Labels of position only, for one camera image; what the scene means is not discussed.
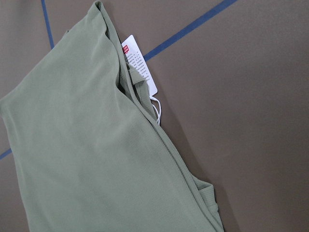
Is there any olive green long-sleeve shirt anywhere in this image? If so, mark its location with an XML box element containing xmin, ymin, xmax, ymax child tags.
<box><xmin>0</xmin><ymin>1</ymin><xmax>223</xmax><ymax>232</ymax></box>

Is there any white paper clothing tag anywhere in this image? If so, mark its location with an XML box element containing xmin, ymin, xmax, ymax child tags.
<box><xmin>122</xmin><ymin>35</ymin><xmax>162</xmax><ymax>125</ymax></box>

